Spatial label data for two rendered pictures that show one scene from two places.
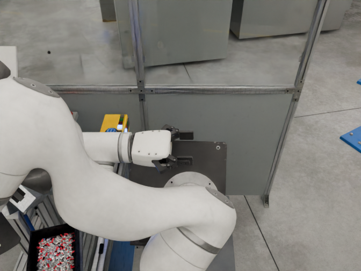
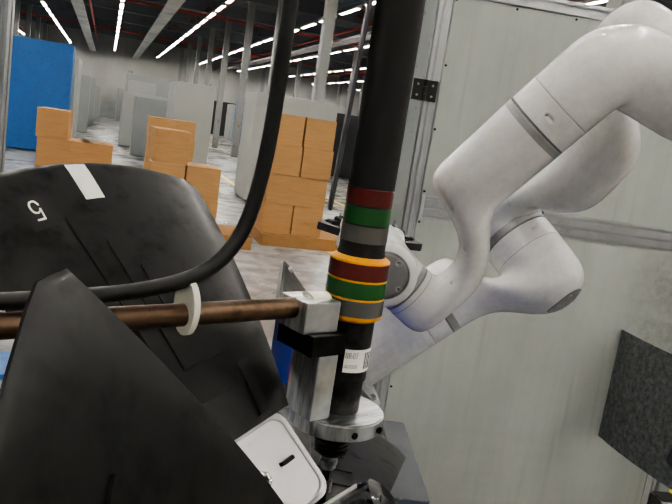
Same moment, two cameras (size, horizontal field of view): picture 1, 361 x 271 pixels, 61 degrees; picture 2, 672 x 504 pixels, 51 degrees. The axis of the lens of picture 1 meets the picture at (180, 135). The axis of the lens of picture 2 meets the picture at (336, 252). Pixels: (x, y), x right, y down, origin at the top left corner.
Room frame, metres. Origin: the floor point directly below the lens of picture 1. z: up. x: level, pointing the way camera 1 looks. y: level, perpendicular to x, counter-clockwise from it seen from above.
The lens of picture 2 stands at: (0.77, 1.14, 1.48)
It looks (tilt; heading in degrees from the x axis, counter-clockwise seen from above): 10 degrees down; 263
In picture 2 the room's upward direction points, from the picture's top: 9 degrees clockwise
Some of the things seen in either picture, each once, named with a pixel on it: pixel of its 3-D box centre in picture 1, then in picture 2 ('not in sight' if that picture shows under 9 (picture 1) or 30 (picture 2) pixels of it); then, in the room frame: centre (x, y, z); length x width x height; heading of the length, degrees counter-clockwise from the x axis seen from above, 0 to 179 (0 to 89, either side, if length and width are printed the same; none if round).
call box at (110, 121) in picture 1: (115, 134); not in sight; (0.99, 0.29, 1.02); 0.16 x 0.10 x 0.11; 0
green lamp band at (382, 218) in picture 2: not in sight; (367, 214); (0.70, 0.65, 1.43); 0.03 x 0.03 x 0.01
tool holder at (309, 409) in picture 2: not in sight; (334, 360); (0.70, 0.65, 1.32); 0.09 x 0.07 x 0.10; 35
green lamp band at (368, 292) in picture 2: not in sight; (356, 284); (0.70, 0.65, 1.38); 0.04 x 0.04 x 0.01
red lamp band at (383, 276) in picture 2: not in sight; (358, 267); (0.70, 0.65, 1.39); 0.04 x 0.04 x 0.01
